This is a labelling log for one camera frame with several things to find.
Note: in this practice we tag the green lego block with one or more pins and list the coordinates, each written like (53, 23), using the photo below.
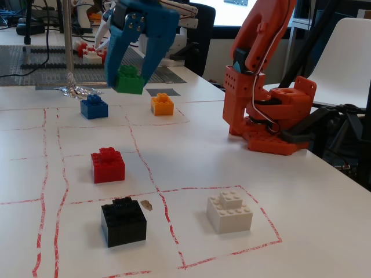
(130, 84)

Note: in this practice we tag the grey lego baseplate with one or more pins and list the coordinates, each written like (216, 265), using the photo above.
(43, 76)

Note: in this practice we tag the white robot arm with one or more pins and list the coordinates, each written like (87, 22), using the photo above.
(188, 21)

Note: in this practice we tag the orange lego block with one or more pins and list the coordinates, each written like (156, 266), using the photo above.
(162, 107)

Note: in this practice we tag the black lego block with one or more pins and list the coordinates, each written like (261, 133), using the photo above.
(124, 226)

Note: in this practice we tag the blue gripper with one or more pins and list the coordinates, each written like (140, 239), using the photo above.
(153, 21)

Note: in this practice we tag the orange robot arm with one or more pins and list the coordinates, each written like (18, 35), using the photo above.
(261, 43)

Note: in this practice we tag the dark grey lego frame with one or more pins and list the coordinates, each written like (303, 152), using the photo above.
(52, 66)

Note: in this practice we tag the small brown scrap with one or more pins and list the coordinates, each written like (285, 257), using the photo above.
(147, 205)

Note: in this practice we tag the white lego block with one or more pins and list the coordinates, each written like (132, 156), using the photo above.
(232, 220)

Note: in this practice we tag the red lego block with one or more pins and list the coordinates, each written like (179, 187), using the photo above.
(108, 168)

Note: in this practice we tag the white chair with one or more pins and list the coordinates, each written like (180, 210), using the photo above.
(353, 58)

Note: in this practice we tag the black device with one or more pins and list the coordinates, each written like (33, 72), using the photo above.
(30, 27)

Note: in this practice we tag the black office chair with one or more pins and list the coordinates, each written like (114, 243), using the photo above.
(203, 43)

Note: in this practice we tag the metal pole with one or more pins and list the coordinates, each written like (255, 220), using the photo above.
(68, 37)

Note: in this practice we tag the black upright post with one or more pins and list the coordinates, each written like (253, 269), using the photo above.
(28, 23)

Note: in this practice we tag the white lego brick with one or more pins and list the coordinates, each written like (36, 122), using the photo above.
(92, 58)

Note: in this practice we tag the black table clamp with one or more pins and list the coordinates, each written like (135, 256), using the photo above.
(301, 133)

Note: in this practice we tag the blue lego block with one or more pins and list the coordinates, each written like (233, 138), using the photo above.
(94, 108)

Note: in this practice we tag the red and white lego pile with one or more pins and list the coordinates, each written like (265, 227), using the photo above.
(79, 47)

